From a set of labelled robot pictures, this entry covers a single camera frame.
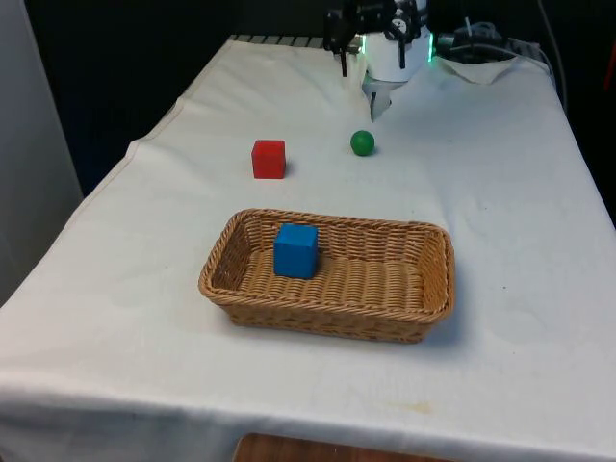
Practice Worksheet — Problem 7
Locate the wicker basket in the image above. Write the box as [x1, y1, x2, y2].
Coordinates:
[197, 207, 457, 345]

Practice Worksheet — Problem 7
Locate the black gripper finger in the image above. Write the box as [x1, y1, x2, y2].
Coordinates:
[383, 16, 421, 69]
[322, 8, 360, 79]

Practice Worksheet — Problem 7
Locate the red cube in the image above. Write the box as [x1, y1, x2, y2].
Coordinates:
[250, 139, 287, 180]

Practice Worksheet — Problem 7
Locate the grey cable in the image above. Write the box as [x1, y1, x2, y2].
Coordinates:
[536, 0, 570, 115]

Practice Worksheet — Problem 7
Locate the green ball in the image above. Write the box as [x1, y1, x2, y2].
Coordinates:
[349, 129, 376, 158]

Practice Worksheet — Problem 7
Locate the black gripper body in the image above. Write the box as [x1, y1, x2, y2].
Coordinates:
[354, 0, 397, 21]

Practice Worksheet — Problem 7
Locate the blue cube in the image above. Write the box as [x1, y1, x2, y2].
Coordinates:
[272, 222, 320, 280]

